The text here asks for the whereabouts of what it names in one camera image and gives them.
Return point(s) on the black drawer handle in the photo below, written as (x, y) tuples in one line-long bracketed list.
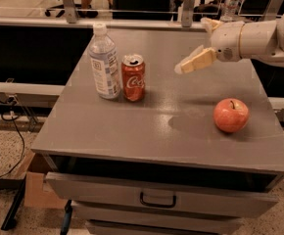
[(157, 202)]

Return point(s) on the cardboard box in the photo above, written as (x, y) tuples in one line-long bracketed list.
[(37, 192)]

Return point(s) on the blue plastic water bottle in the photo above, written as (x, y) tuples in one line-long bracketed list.
[(103, 56)]

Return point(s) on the red coke can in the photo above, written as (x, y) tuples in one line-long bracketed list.
[(133, 77)]

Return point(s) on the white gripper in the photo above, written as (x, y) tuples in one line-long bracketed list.
[(226, 41)]

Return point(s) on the metal railing frame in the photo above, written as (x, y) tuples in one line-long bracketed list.
[(71, 19)]

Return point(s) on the grey drawer cabinet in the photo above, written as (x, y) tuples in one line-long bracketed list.
[(108, 152)]

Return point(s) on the red apple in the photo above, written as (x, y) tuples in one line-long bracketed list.
[(230, 115)]

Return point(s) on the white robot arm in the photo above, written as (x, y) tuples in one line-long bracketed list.
[(277, 57)]

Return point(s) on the clear background water bottle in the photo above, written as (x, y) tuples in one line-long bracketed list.
[(228, 10)]

